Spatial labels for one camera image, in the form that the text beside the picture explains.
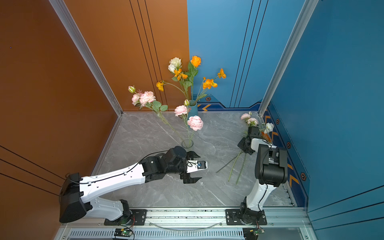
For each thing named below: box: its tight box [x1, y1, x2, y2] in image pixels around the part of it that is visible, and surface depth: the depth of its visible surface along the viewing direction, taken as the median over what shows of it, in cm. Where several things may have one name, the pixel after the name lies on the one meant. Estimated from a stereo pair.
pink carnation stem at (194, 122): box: [174, 99, 204, 147], surface depth 75 cm
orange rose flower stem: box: [185, 55, 202, 101], surface depth 91 cm
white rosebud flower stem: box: [168, 57, 192, 100], surface depth 89 cm
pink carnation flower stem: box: [128, 85, 188, 146], surface depth 70 cm
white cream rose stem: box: [168, 57, 189, 101], surface depth 89 cm
